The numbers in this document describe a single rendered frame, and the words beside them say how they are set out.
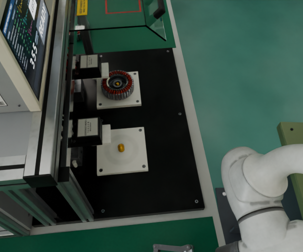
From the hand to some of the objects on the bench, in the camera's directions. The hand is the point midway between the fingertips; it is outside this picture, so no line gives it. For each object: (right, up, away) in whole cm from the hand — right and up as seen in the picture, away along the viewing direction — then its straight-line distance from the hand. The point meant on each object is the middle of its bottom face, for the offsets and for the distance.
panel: (-34, +40, +26) cm, 58 cm away
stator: (-10, +53, +32) cm, 63 cm away
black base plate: (-10, +41, +29) cm, 51 cm away
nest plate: (-10, +52, +34) cm, 63 cm away
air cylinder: (-22, +30, +20) cm, 42 cm away
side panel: (-45, +10, +9) cm, 47 cm away
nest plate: (-7, +32, +20) cm, 38 cm away
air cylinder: (-24, +51, +33) cm, 65 cm away
